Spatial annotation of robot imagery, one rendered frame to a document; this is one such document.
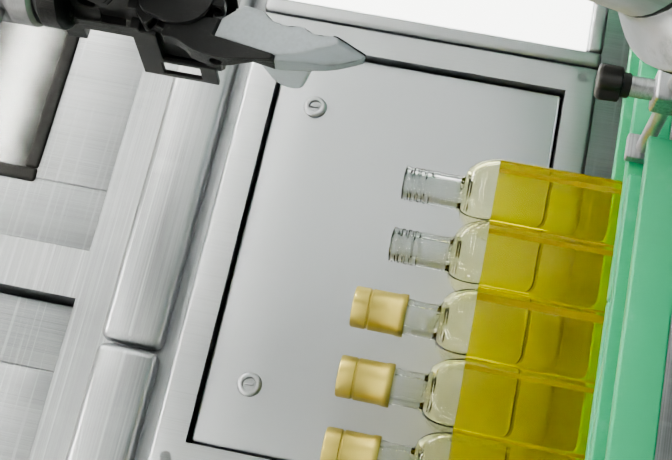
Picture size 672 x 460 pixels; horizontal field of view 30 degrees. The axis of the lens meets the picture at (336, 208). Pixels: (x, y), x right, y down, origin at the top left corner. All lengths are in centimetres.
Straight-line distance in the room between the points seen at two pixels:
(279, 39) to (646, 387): 35
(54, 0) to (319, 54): 17
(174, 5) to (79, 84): 54
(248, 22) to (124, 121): 53
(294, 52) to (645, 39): 32
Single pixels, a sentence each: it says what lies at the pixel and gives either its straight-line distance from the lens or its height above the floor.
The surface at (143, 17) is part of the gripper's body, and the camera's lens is 79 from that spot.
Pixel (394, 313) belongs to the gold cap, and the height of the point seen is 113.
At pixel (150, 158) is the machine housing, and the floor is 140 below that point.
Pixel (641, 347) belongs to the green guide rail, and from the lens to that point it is 90.
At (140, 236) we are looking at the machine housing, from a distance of 120.
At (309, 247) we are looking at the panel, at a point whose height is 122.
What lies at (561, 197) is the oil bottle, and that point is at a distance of 104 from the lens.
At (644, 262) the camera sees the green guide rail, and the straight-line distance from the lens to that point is 92.
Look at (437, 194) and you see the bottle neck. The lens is 105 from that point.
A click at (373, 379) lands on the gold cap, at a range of 100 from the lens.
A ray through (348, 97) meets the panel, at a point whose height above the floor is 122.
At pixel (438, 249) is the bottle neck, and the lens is 103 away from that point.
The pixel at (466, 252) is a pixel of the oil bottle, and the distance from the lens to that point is 102.
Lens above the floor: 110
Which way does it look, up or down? 5 degrees up
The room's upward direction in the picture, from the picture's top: 79 degrees counter-clockwise
